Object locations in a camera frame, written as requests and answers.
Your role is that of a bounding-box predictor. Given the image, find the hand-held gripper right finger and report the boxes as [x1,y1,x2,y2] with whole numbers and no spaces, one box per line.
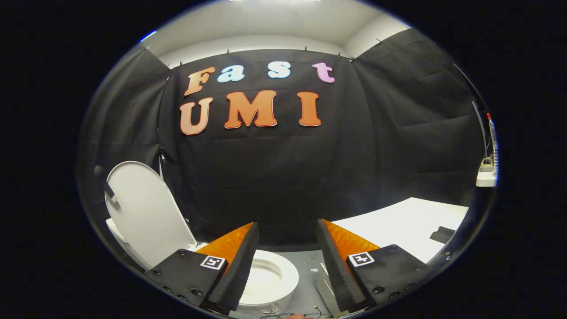
[316,218,429,314]

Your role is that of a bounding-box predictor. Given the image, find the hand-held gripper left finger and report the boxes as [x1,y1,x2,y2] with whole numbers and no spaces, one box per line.
[143,222,260,316]

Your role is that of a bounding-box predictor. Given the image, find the white toilet lid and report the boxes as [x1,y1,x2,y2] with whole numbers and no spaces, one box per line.
[94,160,198,271]

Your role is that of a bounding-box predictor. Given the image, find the white toilet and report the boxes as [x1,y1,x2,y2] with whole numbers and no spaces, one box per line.
[105,217,300,316]

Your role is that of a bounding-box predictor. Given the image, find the white drawer cabinet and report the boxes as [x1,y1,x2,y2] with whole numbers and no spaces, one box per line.
[315,197,470,318]

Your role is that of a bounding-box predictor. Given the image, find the black backdrop cloth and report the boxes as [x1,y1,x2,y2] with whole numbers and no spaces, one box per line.
[76,27,485,253]

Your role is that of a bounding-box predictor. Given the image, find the black flat object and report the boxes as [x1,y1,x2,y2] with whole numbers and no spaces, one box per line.
[429,226,456,245]

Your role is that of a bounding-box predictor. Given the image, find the white stand pole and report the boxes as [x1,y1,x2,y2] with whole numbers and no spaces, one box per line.
[157,128,166,179]

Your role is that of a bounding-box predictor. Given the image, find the small white shelf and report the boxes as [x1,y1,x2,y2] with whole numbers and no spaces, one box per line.
[476,170,497,188]

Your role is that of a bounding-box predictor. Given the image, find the tangle of black cables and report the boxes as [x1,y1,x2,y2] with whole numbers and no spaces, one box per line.
[258,305,334,319]

